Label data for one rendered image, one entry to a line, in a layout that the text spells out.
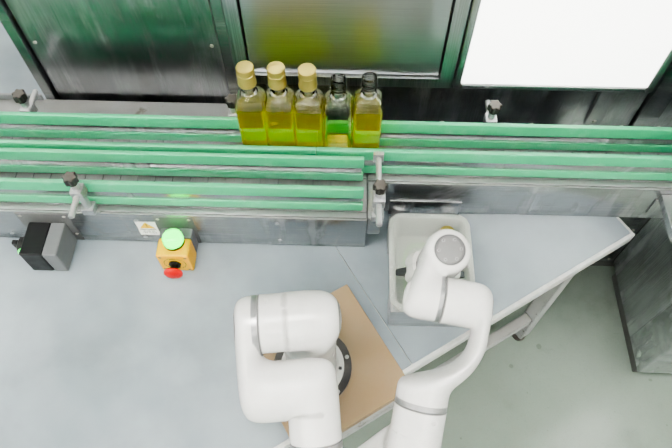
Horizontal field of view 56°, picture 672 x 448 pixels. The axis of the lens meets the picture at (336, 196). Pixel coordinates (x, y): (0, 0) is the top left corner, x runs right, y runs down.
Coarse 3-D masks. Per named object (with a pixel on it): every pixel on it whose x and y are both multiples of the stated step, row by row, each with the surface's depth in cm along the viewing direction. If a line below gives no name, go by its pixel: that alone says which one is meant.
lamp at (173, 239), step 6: (168, 234) 132; (174, 234) 132; (180, 234) 132; (162, 240) 132; (168, 240) 131; (174, 240) 131; (180, 240) 132; (168, 246) 131; (174, 246) 132; (180, 246) 133
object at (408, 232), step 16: (400, 224) 138; (416, 224) 137; (432, 224) 137; (448, 224) 137; (464, 224) 135; (400, 240) 140; (416, 240) 140; (400, 256) 138; (464, 272) 132; (400, 288) 134; (400, 304) 125
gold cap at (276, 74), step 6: (270, 66) 115; (276, 66) 115; (282, 66) 115; (270, 72) 114; (276, 72) 114; (282, 72) 115; (270, 78) 116; (276, 78) 115; (282, 78) 116; (270, 84) 117; (276, 84) 116; (282, 84) 117; (276, 90) 118
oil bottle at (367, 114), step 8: (360, 88) 122; (360, 96) 121; (376, 96) 120; (360, 104) 120; (368, 104) 120; (376, 104) 120; (360, 112) 121; (368, 112) 121; (376, 112) 121; (360, 120) 123; (368, 120) 123; (376, 120) 123; (360, 128) 125; (368, 128) 125; (376, 128) 125; (352, 136) 133; (360, 136) 128; (368, 136) 127; (376, 136) 127; (352, 144) 131; (360, 144) 130; (368, 144) 130; (376, 144) 130
